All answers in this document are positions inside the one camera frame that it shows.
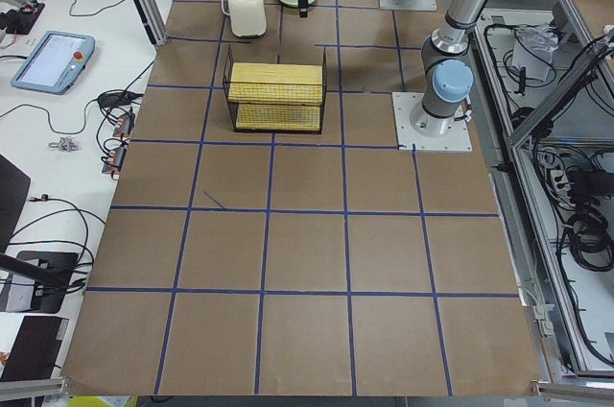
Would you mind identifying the black wire basket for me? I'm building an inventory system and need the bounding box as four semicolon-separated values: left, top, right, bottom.
222;44;330;134

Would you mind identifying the white two-slot toaster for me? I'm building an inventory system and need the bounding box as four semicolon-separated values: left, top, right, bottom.
221;0;267;38

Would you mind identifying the near blue teach pendant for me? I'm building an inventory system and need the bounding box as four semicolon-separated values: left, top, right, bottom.
11;31;96;95

